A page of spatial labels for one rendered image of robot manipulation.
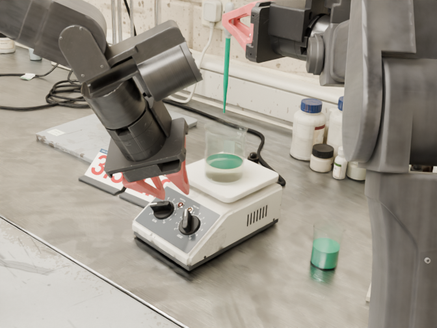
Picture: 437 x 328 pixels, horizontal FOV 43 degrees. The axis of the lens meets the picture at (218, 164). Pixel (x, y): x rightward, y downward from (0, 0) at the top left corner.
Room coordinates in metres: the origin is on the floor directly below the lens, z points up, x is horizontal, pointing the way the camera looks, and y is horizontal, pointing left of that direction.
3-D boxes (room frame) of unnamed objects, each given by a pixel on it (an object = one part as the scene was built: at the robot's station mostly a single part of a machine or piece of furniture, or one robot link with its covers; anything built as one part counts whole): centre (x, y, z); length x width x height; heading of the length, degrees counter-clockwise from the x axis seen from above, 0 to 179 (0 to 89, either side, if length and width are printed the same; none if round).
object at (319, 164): (0.98, -0.20, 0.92); 0.04 x 0.04 x 0.04
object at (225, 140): (0.75, -0.01, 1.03); 0.07 x 0.06 x 0.08; 29
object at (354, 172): (0.95, -0.27, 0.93); 0.05 x 0.05 x 0.05
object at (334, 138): (1.02, -0.25, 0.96); 0.07 x 0.07 x 0.13
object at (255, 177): (0.77, -0.01, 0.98); 0.12 x 0.12 x 0.01; 46
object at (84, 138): (1.12, 0.22, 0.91); 0.30 x 0.20 x 0.01; 143
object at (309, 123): (1.04, -0.18, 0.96); 0.06 x 0.06 x 0.11
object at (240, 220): (0.75, 0.00, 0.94); 0.22 x 0.13 x 0.08; 136
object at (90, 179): (0.89, 0.20, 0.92); 0.09 x 0.06 x 0.04; 56
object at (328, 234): (0.67, -0.16, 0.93); 0.04 x 0.04 x 0.06
